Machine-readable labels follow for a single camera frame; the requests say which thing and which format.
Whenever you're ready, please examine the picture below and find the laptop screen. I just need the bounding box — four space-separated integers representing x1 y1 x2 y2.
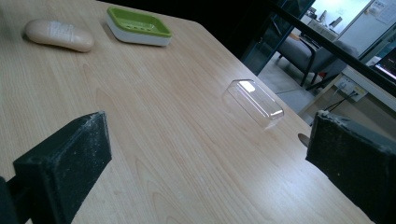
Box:
373 46 396 82

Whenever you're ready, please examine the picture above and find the clear plastic lid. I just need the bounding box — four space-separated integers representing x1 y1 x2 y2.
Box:
221 78 285 129

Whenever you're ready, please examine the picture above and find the black cable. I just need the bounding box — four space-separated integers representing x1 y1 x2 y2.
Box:
323 90 359 113

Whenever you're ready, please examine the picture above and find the beige soap bar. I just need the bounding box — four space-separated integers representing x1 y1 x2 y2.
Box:
23 18 95 53

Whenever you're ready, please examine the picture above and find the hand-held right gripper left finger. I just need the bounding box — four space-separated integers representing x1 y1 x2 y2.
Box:
12 110 113 224

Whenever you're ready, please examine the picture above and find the green and white soap dish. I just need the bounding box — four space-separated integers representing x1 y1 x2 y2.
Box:
106 6 173 48

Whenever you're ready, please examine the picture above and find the black metal rail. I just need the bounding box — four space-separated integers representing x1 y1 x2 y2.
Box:
267 0 396 98

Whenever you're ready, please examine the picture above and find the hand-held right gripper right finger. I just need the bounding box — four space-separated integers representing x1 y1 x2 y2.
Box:
305 110 396 224

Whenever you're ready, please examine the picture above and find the white power strip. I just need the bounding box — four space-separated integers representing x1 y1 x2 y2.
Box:
333 75 369 103

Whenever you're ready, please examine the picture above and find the dark glass partition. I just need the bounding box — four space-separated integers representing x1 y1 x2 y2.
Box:
241 0 316 77

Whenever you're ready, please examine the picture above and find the grey armchair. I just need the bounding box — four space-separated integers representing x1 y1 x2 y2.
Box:
275 33 361 91

